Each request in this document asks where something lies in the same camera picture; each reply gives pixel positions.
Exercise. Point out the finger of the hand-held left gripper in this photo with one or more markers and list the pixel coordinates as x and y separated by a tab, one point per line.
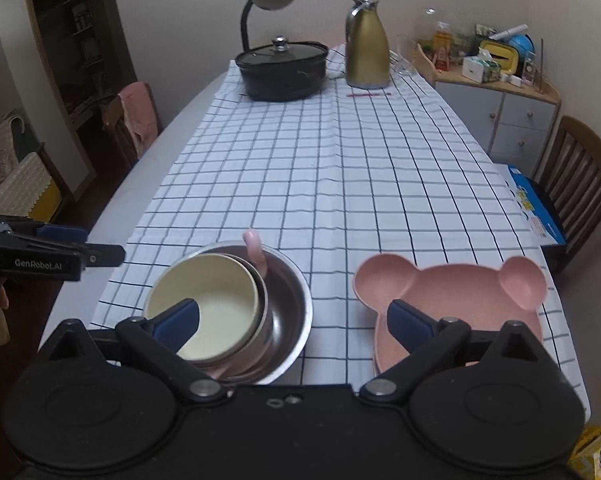
105	255
65	233

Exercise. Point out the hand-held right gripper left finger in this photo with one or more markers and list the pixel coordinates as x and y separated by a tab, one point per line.
178	322

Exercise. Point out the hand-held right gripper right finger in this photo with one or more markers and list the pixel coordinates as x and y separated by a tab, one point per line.
410	325

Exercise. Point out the cream bowl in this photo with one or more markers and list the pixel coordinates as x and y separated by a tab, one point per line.
220	310

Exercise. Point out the pink bear-shaped plate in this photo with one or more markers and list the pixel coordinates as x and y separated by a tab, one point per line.
455	290

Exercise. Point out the pink bowl with steel liner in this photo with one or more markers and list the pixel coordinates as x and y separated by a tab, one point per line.
254	250

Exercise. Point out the stainless steel bowl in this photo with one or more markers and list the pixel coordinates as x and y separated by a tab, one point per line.
290	310

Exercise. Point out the yellow storage cabinet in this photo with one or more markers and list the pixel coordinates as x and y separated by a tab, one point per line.
20	190

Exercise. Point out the beige tote bag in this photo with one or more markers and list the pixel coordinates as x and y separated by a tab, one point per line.
3	145

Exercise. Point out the dark wooden chair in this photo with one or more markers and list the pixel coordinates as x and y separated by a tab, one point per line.
113	130
580	185

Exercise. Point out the pink towel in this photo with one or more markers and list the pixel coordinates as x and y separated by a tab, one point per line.
138	115

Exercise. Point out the white checkered tablecloth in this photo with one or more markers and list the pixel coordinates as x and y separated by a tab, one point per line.
330	175

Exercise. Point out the blue printed flat box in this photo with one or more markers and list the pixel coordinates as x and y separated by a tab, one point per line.
538	205

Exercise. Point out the dark wooden bookshelf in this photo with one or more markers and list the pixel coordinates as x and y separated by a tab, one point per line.
75	35

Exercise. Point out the yellow printed carton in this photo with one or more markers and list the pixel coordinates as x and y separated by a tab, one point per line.
598	452

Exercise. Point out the white wooden cabinet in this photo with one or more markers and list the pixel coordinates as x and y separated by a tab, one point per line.
500	110

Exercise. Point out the black cooking pot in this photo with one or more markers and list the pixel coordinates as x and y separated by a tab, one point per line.
285	82

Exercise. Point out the light wooden chair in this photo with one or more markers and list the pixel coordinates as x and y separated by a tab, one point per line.
427	62

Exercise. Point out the white green tissue box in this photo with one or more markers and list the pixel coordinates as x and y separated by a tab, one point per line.
480	69

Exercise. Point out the glass pot lid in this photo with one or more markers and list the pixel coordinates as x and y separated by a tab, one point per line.
280	52

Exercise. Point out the clear drinking glass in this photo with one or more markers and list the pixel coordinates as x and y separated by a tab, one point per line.
404	55

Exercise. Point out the gold thermos jug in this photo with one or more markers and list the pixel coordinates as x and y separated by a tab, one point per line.
368	50

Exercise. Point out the clear acrylic stand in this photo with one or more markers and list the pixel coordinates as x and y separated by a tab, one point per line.
533	70

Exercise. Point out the yellow storage box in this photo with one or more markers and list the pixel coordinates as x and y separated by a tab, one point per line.
500	55

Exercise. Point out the blue globe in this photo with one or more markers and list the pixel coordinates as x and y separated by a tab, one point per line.
523	44

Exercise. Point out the white tube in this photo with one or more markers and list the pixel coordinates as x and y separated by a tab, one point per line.
510	31

